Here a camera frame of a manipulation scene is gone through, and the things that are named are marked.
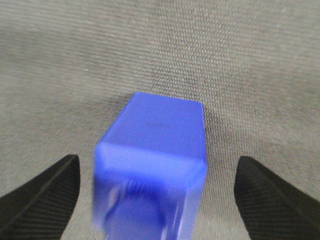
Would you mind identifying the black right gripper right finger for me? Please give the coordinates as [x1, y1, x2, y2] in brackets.
[234, 156, 320, 240]

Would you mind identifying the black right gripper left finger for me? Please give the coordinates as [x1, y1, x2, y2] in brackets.
[0, 154, 80, 240]

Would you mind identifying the blue bottle-shaped block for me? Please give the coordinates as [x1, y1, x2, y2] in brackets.
[92, 92, 207, 240]

